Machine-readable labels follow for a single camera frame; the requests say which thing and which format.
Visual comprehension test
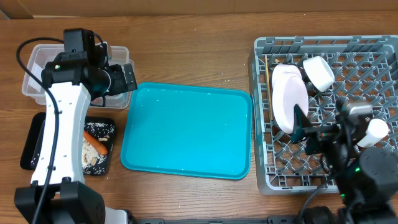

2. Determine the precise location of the teal plastic tray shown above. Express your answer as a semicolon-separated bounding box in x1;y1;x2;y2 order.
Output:
120;82;252;180

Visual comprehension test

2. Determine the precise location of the black tray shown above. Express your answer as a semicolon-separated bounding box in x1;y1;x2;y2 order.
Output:
20;112;116;176

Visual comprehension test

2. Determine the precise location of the pink bowl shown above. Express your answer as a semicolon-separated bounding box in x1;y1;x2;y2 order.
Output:
271;64;302;86

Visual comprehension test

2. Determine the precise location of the grey dishwasher rack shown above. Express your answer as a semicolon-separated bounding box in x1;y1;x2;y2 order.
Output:
248;35;397;195

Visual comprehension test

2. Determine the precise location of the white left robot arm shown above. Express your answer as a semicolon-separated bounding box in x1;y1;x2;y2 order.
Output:
14;51;137;223

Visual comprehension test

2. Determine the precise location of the pink plate with peanuts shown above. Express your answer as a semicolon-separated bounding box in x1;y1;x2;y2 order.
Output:
272;72;308;134

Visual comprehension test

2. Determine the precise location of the orange carrot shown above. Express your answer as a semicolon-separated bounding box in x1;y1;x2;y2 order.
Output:
83;131;108;157

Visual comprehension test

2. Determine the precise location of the clear plastic bin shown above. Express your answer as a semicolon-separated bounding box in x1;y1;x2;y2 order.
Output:
22;44;135;109

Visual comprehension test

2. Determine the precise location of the rice and peanut pile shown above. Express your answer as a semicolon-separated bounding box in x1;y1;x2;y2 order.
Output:
81;121;116;176

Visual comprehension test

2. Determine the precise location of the white plastic cup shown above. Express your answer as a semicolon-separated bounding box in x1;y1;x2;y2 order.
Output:
357;118;389;147

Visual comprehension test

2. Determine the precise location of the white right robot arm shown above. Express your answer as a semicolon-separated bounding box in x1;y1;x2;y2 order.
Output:
291;101;397;223

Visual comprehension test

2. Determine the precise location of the white bowl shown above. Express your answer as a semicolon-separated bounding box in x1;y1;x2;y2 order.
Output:
303;56;335;92

